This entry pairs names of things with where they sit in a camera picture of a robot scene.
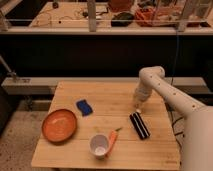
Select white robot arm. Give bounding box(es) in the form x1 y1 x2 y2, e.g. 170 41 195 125
134 66 213 171

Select orange ceramic bowl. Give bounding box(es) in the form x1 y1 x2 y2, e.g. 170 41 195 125
42 109 77 143

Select blue sponge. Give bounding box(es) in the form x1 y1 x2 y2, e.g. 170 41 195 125
76 99 93 116

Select black rectangular box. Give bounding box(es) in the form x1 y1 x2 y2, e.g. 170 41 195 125
129 112 150 140

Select orange toy carrot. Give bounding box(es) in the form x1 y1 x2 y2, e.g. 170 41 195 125
106 128 121 156

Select white cup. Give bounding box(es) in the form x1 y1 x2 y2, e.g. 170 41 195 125
89 134 109 159

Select black object on shelf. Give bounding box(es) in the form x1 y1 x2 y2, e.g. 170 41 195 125
111 12 134 27

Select orange crate on shelf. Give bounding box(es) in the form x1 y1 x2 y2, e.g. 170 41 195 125
135 8 174 27

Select black floor cables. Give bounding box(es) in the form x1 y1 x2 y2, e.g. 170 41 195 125
170 111 185 151

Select blue hanging cable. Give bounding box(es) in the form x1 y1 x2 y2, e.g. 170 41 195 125
169 30 181 87

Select metal clamp bracket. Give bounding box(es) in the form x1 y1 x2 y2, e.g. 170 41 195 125
0 54 32 84

